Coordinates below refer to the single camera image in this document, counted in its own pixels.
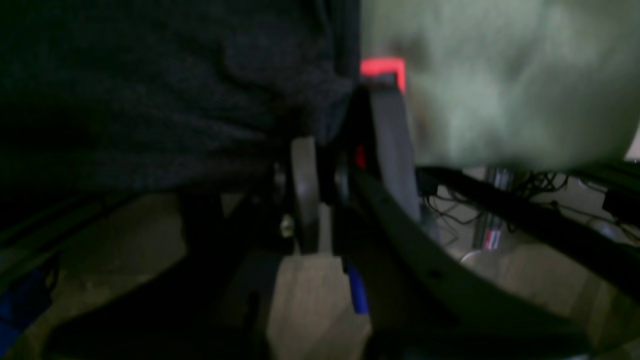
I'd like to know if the dark grey t-shirt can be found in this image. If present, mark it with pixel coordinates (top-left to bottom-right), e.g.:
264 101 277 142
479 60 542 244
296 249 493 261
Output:
0 0 361 199

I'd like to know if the left red black clamp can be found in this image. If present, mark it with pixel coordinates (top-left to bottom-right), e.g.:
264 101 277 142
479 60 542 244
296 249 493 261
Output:
350 57 426 316

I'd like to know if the light green table cloth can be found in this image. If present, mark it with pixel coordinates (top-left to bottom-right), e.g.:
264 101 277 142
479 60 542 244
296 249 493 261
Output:
359 0 640 170

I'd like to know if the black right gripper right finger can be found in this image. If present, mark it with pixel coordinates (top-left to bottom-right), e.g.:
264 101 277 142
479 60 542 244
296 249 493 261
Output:
334 164 591 351

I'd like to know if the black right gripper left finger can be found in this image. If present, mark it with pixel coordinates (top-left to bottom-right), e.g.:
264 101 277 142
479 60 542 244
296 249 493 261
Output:
50 137 320 356

